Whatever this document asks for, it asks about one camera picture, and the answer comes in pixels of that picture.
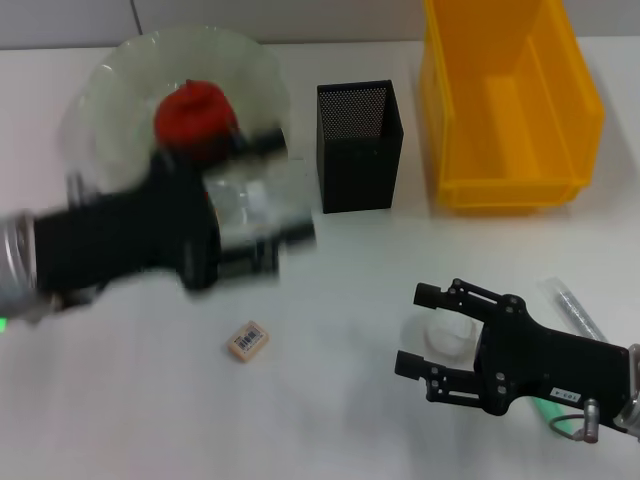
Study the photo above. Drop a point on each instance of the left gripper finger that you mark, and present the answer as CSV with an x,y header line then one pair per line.
x,y
265,140
295,232

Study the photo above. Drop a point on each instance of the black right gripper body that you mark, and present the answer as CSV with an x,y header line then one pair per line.
x,y
550,360

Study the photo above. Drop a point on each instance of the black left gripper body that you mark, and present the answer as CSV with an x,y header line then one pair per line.
x,y
125,240

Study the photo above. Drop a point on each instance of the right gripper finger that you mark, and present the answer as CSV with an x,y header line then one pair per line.
x,y
410,364
427,295

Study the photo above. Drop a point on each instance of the white paper ball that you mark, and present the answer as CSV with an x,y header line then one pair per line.
x,y
445,340

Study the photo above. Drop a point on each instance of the green pen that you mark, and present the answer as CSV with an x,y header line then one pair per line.
x,y
547,409

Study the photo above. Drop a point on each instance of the clear green-label water bottle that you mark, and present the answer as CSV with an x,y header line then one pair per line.
x,y
250,195

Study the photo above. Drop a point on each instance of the silver pen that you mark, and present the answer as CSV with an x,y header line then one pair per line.
x,y
570,305

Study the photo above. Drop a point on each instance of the black mesh pen holder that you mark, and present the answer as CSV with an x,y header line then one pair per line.
x,y
360,175

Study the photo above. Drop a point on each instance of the beige eraser with barcode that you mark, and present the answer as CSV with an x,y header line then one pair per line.
x,y
249,341

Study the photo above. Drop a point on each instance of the pale green glass fruit plate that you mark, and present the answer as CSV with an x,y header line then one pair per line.
x,y
125,100

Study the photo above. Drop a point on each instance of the yellow plastic bin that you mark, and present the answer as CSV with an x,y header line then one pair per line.
x,y
500,192

